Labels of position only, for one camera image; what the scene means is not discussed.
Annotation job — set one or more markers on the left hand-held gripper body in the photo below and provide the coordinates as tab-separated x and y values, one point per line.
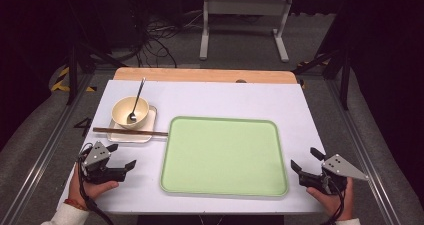
96	156

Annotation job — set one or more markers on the yellow black hazard tape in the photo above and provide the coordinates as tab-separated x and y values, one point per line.
60	83

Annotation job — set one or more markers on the white square plate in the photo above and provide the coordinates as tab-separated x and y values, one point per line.
133	135

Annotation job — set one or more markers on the light green tray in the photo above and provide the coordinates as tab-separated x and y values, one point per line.
225	156

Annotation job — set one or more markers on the aluminium floor rail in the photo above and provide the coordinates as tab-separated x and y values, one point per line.
43	155
363	158

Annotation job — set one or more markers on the white metal stand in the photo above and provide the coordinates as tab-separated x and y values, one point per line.
246	6

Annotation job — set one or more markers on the black metal stand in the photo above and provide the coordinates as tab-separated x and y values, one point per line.
72	75
345	81

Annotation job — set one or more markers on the cream bowl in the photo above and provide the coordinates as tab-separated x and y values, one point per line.
121	113

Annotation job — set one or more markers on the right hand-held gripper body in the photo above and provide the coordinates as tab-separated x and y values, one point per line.
340	168

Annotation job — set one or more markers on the person's left hand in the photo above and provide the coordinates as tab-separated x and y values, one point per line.
93	190

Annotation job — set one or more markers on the brown chopstick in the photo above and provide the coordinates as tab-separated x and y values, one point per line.
126	130

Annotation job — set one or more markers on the wooden table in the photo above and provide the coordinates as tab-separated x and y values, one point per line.
200	75

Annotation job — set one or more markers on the person's right hand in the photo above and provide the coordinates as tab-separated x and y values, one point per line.
330	203

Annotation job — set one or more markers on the person's dark clothing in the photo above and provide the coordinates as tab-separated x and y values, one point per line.
173	220

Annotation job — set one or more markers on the white table mat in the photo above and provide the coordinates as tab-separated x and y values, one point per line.
216	98

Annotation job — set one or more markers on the metal spoon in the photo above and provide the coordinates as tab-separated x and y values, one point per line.
136	100

